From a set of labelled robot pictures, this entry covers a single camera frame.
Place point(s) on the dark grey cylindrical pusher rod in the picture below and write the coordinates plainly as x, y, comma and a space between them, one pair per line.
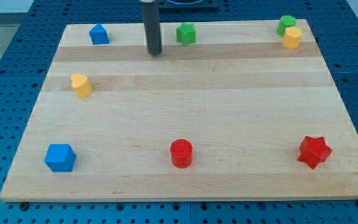
151, 19

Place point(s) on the green star block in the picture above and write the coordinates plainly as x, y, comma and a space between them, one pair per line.
186, 34

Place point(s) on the red star block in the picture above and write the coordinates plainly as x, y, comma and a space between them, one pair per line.
314, 151

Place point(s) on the blue triangular prism block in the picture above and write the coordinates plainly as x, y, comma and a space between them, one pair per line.
99, 35

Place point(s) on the yellow heart block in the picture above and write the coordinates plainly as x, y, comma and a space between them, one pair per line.
81, 85

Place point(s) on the wooden board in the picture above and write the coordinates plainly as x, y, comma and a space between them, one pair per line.
243, 101

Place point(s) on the green cylinder block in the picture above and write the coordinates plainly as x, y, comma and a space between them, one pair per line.
285, 22

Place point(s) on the red cylinder block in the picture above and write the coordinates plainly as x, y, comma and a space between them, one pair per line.
181, 153

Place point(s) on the yellow hexagon block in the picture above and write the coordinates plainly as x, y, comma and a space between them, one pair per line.
292, 37

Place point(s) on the blue cube block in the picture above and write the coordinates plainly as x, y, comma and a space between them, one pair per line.
60, 158

